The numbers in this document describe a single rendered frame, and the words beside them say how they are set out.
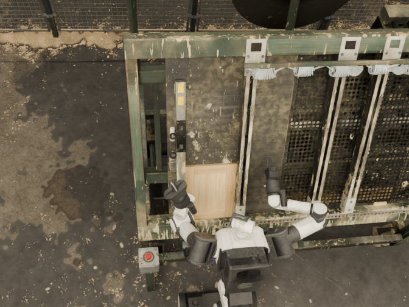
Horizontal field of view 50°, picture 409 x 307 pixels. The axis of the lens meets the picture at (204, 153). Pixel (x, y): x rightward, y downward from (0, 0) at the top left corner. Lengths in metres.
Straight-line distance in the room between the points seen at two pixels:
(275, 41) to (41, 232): 2.49
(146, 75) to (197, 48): 0.34
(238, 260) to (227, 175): 0.61
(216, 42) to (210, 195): 1.00
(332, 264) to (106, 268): 1.85
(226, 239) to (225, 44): 0.99
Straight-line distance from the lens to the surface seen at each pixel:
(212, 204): 2.79
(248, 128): 2.48
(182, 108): 2.37
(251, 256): 2.28
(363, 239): 3.90
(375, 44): 2.48
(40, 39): 4.91
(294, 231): 2.43
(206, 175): 2.64
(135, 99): 2.33
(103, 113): 4.27
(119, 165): 3.99
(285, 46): 2.29
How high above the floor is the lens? 3.57
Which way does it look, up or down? 62 degrees down
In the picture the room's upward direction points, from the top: 11 degrees clockwise
